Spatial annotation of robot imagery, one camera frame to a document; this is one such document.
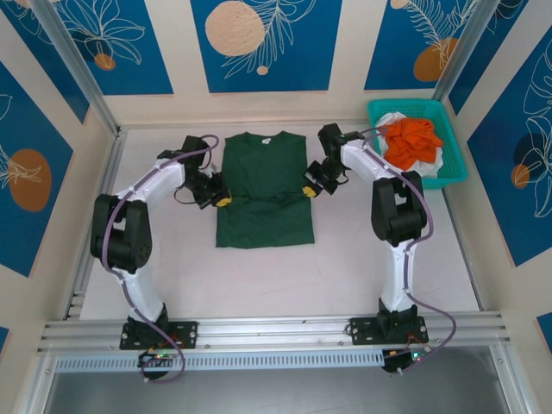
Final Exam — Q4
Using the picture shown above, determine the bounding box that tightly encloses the orange t-shirt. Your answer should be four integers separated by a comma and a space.
382, 118, 444, 172

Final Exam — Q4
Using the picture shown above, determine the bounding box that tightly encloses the white t-shirt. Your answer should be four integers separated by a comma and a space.
375, 111, 445, 179

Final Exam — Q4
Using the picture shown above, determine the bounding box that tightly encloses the teal plastic basket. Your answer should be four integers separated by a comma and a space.
367, 98, 469, 191

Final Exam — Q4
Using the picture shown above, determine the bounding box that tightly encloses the grey metal sheet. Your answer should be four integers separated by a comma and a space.
42, 371, 505, 414

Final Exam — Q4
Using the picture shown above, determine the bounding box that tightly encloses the dark green t-shirt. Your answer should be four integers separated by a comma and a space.
214, 131, 315, 250

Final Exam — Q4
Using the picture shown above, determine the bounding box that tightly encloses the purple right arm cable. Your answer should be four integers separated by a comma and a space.
357, 124, 459, 377

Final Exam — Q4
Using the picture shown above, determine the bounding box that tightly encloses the aluminium frame post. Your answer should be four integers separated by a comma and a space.
432, 0, 493, 104
32, 0, 121, 135

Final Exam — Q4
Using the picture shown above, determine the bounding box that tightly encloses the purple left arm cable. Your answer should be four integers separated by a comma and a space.
103, 134, 219, 385

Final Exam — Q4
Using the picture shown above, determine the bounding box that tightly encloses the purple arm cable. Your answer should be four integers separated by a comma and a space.
357, 124, 459, 377
103, 134, 219, 385

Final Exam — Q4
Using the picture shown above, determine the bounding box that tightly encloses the blue panel with peach circle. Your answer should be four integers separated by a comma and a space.
191, 0, 345, 94

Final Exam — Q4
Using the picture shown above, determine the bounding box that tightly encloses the grey slotted cable duct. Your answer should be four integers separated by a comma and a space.
54, 349, 386, 373

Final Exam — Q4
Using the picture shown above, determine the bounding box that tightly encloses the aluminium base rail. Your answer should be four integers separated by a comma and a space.
36, 317, 514, 357

